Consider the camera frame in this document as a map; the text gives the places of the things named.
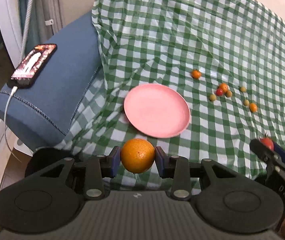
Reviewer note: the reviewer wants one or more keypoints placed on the black smartphone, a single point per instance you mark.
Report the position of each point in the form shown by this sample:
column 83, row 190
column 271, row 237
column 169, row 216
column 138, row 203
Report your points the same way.
column 29, row 69

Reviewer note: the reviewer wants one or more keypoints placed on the large orange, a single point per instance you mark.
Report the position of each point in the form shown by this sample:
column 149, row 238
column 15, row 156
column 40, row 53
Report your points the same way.
column 137, row 155

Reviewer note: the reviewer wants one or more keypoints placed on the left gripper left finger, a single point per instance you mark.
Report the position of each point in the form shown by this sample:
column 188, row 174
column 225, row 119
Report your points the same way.
column 110, row 163

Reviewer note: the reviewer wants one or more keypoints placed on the red cherry tomato cluster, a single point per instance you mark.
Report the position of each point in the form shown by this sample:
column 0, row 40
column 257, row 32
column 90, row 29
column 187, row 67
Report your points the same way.
column 219, row 92

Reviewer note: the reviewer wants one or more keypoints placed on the red cherry tomato with stem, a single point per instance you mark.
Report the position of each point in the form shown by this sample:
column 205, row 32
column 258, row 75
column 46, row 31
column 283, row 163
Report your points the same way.
column 267, row 141

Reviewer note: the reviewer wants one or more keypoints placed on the green white checkered cloth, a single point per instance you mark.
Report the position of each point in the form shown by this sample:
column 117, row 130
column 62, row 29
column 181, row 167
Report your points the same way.
column 237, row 42

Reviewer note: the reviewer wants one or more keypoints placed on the white door frame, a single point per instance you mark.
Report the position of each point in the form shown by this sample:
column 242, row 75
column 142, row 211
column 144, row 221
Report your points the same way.
column 10, row 28

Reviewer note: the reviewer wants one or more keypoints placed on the grey curtain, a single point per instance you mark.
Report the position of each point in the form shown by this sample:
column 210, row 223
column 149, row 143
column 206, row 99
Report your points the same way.
column 45, row 20

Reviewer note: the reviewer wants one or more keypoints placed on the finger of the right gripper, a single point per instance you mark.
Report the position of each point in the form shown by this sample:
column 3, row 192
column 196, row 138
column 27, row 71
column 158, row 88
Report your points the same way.
column 272, row 159
column 280, row 151

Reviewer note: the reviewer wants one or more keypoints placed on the blue cushion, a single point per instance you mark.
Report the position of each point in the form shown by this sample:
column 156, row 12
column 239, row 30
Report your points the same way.
column 42, row 115

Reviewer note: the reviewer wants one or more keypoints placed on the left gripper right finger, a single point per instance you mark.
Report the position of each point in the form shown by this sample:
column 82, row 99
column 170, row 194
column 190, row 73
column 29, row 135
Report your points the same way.
column 165, row 164

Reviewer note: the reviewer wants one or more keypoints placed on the pink round plate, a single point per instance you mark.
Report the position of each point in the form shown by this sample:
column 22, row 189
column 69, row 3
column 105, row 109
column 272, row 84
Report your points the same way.
column 157, row 110

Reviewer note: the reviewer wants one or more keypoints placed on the orange cherry tomato cluster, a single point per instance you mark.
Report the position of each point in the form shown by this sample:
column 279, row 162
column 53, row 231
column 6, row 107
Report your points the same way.
column 224, row 87

